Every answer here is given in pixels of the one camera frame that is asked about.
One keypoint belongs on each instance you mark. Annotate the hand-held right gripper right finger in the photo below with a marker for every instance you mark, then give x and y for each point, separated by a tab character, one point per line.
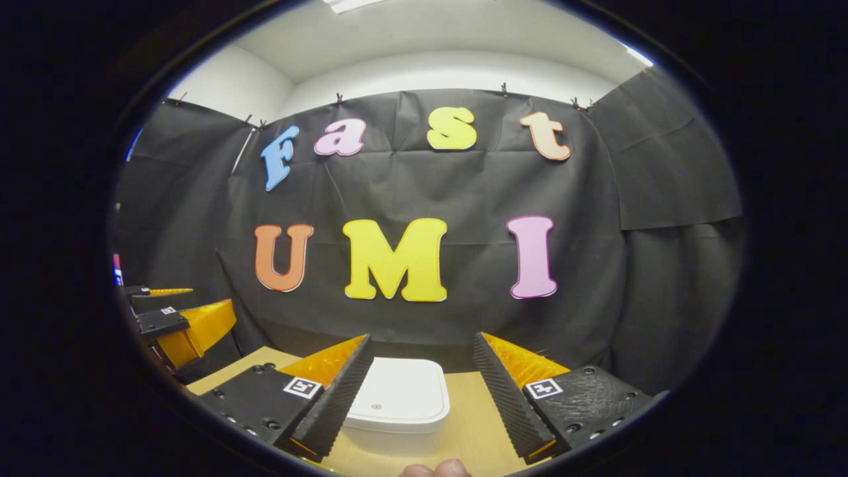
510	397

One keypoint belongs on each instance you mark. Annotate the computer monitor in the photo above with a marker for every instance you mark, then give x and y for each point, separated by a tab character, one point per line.
117	269

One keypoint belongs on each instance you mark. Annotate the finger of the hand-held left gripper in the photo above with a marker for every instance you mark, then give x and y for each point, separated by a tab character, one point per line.
202	328
152	295

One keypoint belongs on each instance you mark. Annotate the wooden desktop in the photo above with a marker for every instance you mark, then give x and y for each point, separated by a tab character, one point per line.
470	424

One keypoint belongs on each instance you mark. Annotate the ceiling light panel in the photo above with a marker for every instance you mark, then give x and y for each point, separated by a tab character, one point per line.
354	4

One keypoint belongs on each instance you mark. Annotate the black backdrop cloth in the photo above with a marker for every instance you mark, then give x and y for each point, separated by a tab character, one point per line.
430	192

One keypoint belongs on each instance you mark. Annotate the white desktop garbage bin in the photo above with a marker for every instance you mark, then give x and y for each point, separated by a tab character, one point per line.
397	397

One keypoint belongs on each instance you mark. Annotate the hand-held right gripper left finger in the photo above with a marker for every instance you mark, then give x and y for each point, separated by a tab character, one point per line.
334	397

